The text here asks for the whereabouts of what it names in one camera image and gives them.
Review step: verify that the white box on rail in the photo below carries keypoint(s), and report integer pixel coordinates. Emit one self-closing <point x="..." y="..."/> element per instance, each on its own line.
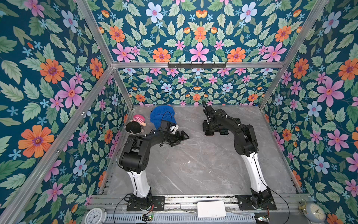
<point x="211" y="209"/>

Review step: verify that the cream alarm clock right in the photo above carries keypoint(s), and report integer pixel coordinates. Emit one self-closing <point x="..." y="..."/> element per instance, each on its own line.
<point x="312" y="211"/>

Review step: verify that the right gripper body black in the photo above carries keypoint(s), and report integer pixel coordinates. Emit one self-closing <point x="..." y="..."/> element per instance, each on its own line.
<point x="207" y="126"/>

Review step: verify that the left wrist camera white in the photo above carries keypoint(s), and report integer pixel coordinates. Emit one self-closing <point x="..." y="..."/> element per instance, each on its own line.
<point x="174" y="128"/>

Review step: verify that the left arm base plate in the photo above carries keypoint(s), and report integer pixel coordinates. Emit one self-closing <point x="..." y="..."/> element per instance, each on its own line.
<point x="150" y="203"/>

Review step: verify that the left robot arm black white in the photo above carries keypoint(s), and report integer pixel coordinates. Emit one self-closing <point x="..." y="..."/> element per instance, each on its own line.
<point x="134" y="159"/>

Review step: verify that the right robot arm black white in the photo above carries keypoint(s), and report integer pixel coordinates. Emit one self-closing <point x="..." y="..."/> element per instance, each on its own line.
<point x="245" y="144"/>

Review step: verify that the white round clock left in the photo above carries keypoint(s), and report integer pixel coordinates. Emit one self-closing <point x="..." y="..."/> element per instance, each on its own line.
<point x="96" y="216"/>

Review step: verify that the plush doll pink hat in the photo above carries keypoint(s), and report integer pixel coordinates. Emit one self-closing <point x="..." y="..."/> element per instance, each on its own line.
<point x="136" y="125"/>

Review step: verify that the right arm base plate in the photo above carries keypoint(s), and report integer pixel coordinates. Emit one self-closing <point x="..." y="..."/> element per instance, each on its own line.
<point x="247" y="202"/>

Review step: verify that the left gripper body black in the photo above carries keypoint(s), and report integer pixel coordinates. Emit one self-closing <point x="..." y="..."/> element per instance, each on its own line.
<point x="174" y="138"/>

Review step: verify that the black hook bar on frame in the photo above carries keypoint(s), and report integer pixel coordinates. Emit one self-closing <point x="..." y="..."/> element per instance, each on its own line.
<point x="199" y="65"/>

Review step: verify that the blue baseball cap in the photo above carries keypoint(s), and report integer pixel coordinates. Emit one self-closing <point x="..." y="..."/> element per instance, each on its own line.
<point x="160" y="113"/>

